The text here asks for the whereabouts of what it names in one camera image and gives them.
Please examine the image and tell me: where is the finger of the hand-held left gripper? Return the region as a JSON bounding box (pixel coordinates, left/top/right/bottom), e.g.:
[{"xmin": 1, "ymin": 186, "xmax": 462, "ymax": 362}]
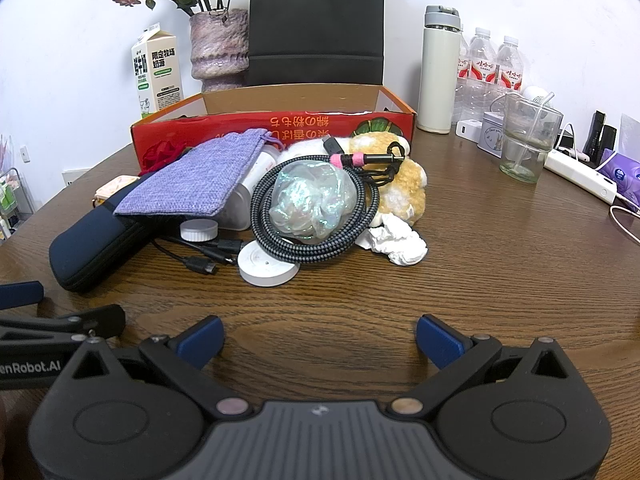
[
  {"xmin": 0, "ymin": 304, "xmax": 127, "ymax": 357},
  {"xmin": 0, "ymin": 281, "xmax": 44, "ymax": 312}
]

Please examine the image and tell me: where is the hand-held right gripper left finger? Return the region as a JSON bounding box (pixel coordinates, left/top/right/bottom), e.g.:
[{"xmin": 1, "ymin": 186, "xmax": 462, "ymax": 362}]
[{"xmin": 71, "ymin": 314, "xmax": 253, "ymax": 419}]

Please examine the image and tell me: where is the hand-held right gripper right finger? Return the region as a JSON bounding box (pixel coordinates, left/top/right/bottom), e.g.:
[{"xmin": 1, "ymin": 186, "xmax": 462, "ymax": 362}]
[{"xmin": 385, "ymin": 313, "xmax": 569, "ymax": 419}]

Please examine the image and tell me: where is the navy zip case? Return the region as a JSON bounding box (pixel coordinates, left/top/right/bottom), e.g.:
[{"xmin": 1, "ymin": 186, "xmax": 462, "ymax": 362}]
[{"xmin": 49, "ymin": 172, "xmax": 157, "ymax": 294}]

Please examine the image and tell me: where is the black usb cable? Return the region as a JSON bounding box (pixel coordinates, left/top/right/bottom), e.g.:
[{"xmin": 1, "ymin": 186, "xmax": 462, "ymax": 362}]
[{"xmin": 149, "ymin": 236, "xmax": 247, "ymax": 277}]

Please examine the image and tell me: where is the white round disc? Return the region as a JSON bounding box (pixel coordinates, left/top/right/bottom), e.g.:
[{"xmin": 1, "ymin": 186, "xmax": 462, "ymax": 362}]
[{"xmin": 237, "ymin": 239, "xmax": 301, "ymax": 288}]

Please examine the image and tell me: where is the white tissue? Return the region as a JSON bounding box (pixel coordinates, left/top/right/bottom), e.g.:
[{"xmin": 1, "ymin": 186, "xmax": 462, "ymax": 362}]
[{"xmin": 355, "ymin": 212, "xmax": 429, "ymax": 266}]

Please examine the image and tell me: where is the white bottle cap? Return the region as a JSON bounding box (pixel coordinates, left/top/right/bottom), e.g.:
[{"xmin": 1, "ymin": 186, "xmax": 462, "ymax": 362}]
[{"xmin": 180, "ymin": 219, "xmax": 219, "ymax": 244}]

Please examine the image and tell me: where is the grey braided cable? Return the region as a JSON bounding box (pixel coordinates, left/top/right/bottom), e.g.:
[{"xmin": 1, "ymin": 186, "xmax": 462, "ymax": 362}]
[{"xmin": 249, "ymin": 136, "xmax": 412, "ymax": 265}]

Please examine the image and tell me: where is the yellow white plush toy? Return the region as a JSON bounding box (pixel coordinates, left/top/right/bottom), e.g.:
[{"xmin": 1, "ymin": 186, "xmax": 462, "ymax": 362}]
[{"xmin": 284, "ymin": 132, "xmax": 429, "ymax": 227}]

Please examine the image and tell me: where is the purple drawstring pouch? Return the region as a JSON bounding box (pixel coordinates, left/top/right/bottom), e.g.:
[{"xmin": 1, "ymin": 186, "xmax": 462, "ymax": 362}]
[{"xmin": 113, "ymin": 128, "xmax": 285, "ymax": 217}]

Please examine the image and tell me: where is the iridescent plastic bag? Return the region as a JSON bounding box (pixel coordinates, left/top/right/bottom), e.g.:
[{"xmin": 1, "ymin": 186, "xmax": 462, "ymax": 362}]
[{"xmin": 268, "ymin": 157, "xmax": 357, "ymax": 244}]

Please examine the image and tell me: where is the red cardboard box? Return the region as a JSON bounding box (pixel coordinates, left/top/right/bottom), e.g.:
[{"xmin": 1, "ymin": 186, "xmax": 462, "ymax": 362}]
[{"xmin": 131, "ymin": 84, "xmax": 418, "ymax": 173}]

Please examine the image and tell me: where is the brown wooden desk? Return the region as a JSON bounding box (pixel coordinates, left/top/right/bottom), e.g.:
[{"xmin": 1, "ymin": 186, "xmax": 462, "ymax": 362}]
[{"xmin": 0, "ymin": 122, "xmax": 640, "ymax": 480}]

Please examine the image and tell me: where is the storage rack with packets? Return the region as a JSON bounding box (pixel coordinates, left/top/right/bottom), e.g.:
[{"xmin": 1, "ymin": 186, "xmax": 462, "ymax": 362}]
[{"xmin": 0, "ymin": 134, "xmax": 37, "ymax": 243}]

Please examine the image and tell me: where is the red cloth item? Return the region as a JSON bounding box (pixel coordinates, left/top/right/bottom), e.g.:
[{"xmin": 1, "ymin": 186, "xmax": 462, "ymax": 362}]
[{"xmin": 141, "ymin": 140, "xmax": 195, "ymax": 174}]

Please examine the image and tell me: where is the small printed tin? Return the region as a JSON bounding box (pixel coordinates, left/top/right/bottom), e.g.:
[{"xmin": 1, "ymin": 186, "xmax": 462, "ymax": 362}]
[{"xmin": 477, "ymin": 112, "xmax": 507, "ymax": 159}]

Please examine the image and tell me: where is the white charger block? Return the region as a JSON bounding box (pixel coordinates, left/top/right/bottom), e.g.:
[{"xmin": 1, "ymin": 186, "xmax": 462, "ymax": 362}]
[{"xmin": 455, "ymin": 119, "xmax": 487, "ymax": 140}]

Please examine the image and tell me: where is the clear glass cup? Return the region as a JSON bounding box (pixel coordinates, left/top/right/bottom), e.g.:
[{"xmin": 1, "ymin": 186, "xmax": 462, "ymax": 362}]
[{"xmin": 498, "ymin": 92, "xmax": 564, "ymax": 184}]

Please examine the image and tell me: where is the white power strip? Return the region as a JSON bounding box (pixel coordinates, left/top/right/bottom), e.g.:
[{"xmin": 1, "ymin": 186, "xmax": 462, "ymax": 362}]
[{"xmin": 543, "ymin": 148, "xmax": 619, "ymax": 205}]

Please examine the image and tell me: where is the purple tissue packet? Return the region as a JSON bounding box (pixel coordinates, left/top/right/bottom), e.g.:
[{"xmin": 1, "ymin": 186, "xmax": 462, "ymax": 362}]
[{"xmin": 597, "ymin": 148, "xmax": 640, "ymax": 212}]

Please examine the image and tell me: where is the clear glass straw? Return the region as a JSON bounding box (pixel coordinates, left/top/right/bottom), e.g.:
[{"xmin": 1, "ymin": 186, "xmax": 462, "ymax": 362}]
[{"xmin": 520, "ymin": 92, "xmax": 556, "ymax": 173}]

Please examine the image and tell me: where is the black rectangular box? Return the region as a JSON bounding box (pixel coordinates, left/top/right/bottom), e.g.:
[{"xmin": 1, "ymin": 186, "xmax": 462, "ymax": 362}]
[
  {"xmin": 597, "ymin": 125, "xmax": 619, "ymax": 169},
  {"xmin": 588, "ymin": 110, "xmax": 607, "ymax": 162}
]

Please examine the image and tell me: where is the white green milk carton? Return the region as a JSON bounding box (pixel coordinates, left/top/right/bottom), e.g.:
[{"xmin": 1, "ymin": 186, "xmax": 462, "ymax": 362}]
[{"xmin": 131, "ymin": 23, "xmax": 185, "ymax": 121}]

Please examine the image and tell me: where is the white round device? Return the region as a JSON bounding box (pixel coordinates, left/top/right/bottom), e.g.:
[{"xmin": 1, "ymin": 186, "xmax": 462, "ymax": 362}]
[{"xmin": 520, "ymin": 85, "xmax": 552, "ymax": 107}]

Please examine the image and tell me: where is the white thermos bottle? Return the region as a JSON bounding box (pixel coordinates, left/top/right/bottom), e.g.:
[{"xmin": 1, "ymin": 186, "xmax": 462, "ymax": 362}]
[{"xmin": 416, "ymin": 5, "xmax": 461, "ymax": 134}]

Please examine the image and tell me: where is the clear plastic water bottle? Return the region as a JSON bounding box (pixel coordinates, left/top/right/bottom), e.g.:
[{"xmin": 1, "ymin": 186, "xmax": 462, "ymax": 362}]
[
  {"xmin": 496, "ymin": 35, "xmax": 524, "ymax": 97},
  {"xmin": 467, "ymin": 27, "xmax": 499, "ymax": 122},
  {"xmin": 457, "ymin": 24, "xmax": 472, "ymax": 123}
]

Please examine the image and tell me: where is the black office chair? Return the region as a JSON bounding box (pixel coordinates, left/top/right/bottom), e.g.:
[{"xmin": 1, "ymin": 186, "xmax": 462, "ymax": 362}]
[{"xmin": 243, "ymin": 0, "xmax": 386, "ymax": 87}]

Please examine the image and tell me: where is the white wall outlet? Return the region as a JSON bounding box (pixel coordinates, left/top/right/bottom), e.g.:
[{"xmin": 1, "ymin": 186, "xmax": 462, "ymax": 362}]
[{"xmin": 62, "ymin": 167, "xmax": 97, "ymax": 189}]

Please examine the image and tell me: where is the white cable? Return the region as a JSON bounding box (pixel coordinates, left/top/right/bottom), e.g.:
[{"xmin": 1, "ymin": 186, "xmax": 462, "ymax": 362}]
[{"xmin": 609, "ymin": 203, "xmax": 640, "ymax": 242}]

